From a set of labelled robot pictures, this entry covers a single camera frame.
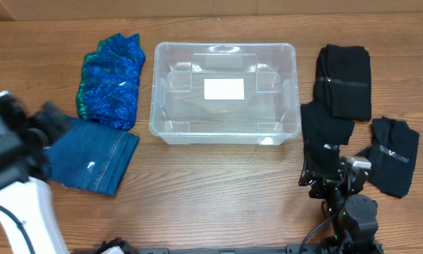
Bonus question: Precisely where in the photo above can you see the blue denim jeans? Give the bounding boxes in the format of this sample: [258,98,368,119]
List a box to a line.
[44,117,140,196]

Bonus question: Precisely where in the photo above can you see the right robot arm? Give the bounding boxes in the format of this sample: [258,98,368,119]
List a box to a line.
[286,157,384,254]

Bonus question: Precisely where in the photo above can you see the blue sequin fabric bundle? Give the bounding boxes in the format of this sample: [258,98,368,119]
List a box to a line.
[76,33,146,131]

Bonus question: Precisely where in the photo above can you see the large folded black garment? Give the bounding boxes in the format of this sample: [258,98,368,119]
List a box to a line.
[314,44,372,121]

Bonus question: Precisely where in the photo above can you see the middle folded black garment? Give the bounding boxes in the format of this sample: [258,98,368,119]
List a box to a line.
[300,102,355,178]

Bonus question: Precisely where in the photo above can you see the small folded black garment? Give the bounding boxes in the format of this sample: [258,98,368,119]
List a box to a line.
[357,116,419,198]

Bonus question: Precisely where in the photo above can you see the clear plastic storage bin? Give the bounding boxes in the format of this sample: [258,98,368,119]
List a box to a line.
[149,42,301,145]

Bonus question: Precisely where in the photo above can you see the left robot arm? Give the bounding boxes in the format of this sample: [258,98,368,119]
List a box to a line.
[0,91,71,253]

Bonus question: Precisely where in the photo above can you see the white label in bin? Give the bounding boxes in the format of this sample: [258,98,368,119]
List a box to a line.
[204,78,245,100]

